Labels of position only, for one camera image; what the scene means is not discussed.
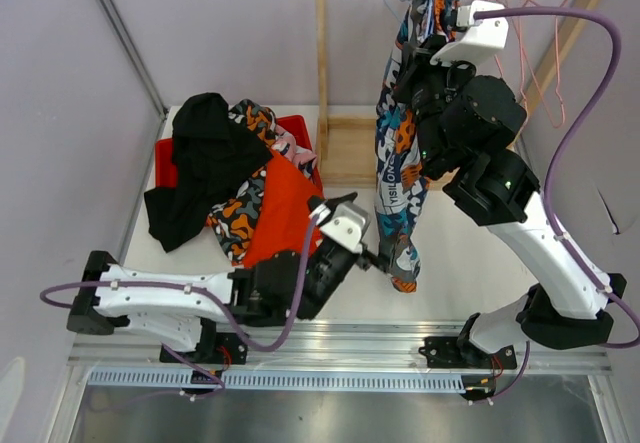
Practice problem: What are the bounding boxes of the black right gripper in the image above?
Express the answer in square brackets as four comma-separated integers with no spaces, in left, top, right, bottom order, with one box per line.
[391,35,479,173]

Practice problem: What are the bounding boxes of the blue orange cartoon shorts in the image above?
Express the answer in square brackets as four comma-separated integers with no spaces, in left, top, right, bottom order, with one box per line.
[374,0,459,294]

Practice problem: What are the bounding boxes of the pink patterned shorts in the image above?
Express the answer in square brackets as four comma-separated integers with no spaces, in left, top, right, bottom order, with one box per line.
[271,125,317,180]

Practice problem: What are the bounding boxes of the blue wire hanger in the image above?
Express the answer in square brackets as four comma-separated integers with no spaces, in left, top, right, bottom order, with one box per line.
[382,0,411,22]
[422,0,435,39]

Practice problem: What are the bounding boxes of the black shorts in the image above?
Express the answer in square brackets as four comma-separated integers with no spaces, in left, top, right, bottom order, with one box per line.
[144,93,272,252]

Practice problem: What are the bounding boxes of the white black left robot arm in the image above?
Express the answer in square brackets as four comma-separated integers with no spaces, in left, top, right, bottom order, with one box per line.
[66,193,389,363]

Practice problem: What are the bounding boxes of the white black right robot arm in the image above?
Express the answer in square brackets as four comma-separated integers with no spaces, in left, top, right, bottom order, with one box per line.
[394,35,626,368]

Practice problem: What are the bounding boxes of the red plastic tray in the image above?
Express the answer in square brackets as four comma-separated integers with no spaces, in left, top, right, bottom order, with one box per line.
[154,114,325,199]

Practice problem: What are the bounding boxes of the wooden clothes rack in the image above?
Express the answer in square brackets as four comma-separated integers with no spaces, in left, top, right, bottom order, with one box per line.
[315,0,601,187]

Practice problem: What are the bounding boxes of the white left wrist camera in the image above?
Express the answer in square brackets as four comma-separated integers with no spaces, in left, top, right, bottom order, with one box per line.
[310,201,370,254]

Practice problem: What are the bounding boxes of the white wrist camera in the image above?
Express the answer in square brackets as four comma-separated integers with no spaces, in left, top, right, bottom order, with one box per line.
[430,0,509,66]
[310,201,370,254]

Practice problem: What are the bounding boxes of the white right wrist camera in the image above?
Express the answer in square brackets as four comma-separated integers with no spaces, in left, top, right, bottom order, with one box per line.
[430,0,509,66]

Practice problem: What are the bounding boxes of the aluminium mounting rail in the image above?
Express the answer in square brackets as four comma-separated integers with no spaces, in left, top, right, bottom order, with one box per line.
[67,321,612,375]

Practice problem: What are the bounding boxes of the white slotted cable duct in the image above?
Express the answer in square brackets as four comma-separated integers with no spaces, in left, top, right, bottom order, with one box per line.
[87,367,465,394]

